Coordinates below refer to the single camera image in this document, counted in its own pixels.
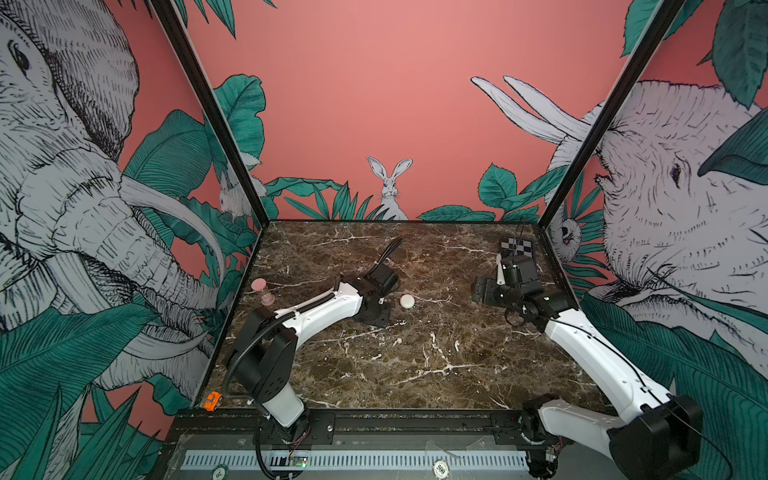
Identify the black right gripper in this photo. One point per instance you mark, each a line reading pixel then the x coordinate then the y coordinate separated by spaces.
pixel 493 286

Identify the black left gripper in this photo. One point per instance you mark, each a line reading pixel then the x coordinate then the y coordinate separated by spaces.
pixel 383 320

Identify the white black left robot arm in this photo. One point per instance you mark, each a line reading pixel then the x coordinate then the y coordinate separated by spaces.
pixel 264 351

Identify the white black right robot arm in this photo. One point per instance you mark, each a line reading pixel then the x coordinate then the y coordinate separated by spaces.
pixel 653 434

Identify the white round earbud case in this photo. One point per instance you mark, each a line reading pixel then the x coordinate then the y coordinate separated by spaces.
pixel 407 301

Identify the folded black white chessboard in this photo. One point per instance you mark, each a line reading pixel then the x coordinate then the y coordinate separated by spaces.
pixel 511 247

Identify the pink sand hourglass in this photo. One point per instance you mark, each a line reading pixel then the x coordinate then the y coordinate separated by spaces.
pixel 260 288

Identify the orange clip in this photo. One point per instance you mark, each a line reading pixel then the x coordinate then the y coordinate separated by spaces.
pixel 212 401

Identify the black front mounting rail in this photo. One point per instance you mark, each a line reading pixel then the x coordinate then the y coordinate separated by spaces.
pixel 327 425

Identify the white slotted cable duct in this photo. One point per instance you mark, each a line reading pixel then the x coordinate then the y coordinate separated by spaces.
pixel 349 460

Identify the black right corner frame post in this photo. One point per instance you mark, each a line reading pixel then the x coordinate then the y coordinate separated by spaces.
pixel 658 25

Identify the black corner frame post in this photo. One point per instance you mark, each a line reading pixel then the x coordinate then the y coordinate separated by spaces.
pixel 170 20
pixel 658 25

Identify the black left corner frame post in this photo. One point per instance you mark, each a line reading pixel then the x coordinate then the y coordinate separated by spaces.
pixel 170 20

